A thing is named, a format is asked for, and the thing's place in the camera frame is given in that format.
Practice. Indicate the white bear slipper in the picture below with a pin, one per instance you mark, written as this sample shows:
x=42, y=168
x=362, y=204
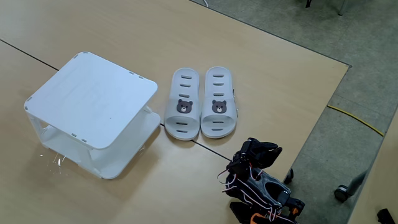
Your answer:
x=182, y=130
x=217, y=129

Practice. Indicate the white plastic shelf box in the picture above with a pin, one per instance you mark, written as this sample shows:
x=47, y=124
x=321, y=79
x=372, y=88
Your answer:
x=93, y=99

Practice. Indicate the black table foot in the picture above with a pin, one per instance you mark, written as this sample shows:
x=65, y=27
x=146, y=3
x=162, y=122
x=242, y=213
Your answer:
x=288, y=176

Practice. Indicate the black object on floor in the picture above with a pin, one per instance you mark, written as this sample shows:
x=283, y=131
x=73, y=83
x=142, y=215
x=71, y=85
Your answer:
x=385, y=216

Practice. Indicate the grey chair leg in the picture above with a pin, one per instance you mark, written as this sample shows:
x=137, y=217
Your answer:
x=342, y=7

